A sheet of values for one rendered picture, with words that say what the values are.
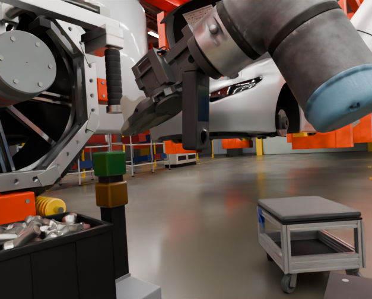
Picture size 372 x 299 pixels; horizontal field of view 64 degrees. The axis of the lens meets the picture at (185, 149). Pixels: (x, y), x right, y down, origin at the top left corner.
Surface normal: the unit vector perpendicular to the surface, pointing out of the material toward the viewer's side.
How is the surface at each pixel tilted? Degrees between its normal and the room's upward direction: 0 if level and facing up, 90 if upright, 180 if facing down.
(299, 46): 97
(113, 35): 90
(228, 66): 145
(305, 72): 100
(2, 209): 90
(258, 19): 117
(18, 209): 90
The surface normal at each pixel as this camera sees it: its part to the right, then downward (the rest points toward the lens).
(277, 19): -0.72, 0.18
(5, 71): 0.78, -0.04
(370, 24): -0.62, -0.13
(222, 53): -0.21, 0.55
